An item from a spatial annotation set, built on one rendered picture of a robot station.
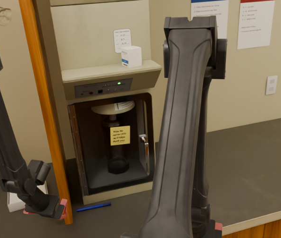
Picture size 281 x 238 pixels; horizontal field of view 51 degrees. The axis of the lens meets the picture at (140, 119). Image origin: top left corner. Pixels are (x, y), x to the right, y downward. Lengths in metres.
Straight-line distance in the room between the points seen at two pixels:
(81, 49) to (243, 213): 0.85
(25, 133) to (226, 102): 1.14
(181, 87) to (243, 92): 1.48
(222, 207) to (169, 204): 0.91
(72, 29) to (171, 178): 0.74
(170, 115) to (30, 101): 1.19
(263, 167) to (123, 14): 0.95
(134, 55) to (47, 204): 0.55
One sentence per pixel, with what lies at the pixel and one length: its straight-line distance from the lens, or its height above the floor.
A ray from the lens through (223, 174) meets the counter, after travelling 1.45.
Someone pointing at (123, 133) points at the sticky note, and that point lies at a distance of 1.14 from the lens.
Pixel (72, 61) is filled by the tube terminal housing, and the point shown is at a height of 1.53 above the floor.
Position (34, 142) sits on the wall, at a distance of 1.62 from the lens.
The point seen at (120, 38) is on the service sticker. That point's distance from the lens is 1.05.
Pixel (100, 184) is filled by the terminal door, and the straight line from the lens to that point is 1.24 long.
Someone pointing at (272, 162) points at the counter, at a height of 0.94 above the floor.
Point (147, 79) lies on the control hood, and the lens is 1.02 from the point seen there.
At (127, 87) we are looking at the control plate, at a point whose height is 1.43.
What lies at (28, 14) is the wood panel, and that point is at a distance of 0.93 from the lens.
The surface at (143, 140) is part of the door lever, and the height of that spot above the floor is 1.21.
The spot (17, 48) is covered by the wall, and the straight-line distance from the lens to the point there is 1.47.
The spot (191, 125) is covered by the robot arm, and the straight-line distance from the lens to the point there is 0.39.
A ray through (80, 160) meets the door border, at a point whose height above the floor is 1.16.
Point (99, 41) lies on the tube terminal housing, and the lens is 1.04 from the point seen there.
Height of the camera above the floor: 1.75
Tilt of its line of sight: 24 degrees down
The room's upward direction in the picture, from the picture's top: 4 degrees counter-clockwise
